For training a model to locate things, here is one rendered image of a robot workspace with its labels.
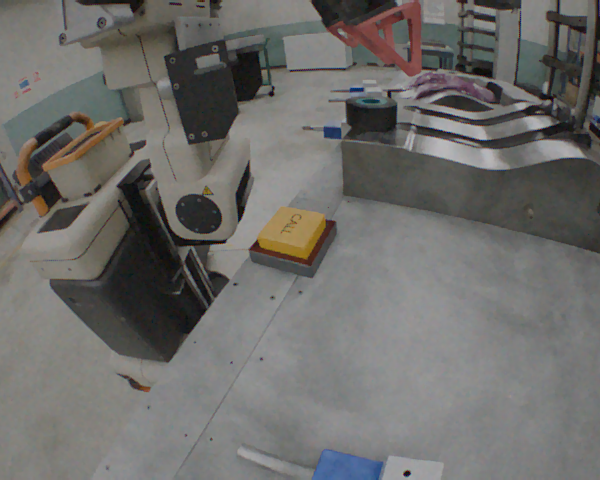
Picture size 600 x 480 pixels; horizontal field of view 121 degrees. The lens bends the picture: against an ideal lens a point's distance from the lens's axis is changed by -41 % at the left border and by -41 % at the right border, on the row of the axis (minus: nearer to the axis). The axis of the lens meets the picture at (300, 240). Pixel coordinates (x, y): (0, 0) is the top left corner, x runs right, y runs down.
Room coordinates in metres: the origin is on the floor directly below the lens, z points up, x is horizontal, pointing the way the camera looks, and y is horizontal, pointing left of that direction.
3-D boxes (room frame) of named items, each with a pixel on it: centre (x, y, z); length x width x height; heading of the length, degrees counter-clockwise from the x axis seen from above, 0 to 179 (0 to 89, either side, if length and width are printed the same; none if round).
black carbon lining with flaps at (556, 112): (0.35, -0.35, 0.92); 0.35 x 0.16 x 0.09; 59
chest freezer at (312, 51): (7.44, -1.16, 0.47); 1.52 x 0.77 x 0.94; 63
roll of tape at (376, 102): (0.41, -0.14, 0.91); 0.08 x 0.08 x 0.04
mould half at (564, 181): (0.34, -0.36, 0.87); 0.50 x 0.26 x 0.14; 59
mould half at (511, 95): (0.69, -0.46, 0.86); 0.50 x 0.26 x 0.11; 77
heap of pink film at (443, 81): (0.68, -0.46, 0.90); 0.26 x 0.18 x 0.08; 77
